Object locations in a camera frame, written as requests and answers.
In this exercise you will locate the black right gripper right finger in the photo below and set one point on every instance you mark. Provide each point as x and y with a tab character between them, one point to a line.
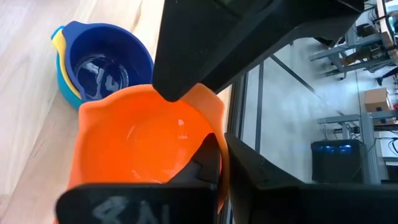
295	202

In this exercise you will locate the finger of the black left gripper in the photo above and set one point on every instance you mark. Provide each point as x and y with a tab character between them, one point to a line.
217	37

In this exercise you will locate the black aluminium table frame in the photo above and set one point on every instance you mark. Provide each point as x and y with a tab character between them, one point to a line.
259	109

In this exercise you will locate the brown cardboard box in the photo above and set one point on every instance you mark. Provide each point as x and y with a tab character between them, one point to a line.
377	99

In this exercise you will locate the grey desk frame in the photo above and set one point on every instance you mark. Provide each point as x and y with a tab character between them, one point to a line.
368	133
342	56

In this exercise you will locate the dark blue measuring cup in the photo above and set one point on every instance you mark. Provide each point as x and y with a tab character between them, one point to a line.
102	62

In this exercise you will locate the teal measuring cup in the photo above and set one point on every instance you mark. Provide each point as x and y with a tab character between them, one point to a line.
65	93

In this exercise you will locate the black computer tower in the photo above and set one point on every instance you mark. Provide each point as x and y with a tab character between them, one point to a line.
337	161

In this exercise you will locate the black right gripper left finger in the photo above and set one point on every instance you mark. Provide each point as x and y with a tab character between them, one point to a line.
140	205

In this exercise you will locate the orange measuring cup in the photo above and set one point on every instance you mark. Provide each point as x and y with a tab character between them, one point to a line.
133	140

